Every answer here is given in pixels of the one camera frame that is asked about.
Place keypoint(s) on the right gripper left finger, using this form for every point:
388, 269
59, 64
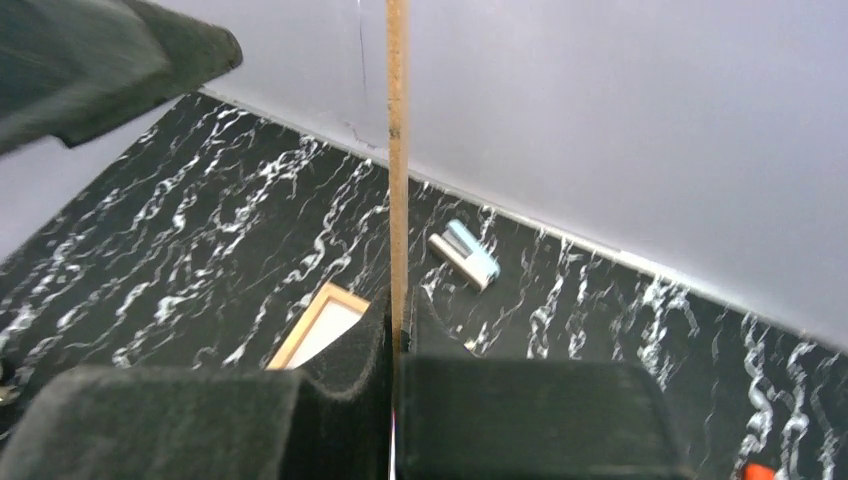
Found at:
327, 419

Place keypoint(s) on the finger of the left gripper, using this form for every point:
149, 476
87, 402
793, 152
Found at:
77, 70

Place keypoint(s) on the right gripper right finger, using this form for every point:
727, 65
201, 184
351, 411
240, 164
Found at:
464, 417

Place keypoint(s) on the wooden picture frame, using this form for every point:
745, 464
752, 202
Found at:
331, 313

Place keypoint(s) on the brown cardboard backing board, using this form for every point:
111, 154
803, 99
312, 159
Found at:
398, 136

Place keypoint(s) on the teal white stapler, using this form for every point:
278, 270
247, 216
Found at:
465, 253

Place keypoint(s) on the black marker orange cap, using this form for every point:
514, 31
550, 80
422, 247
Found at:
756, 471

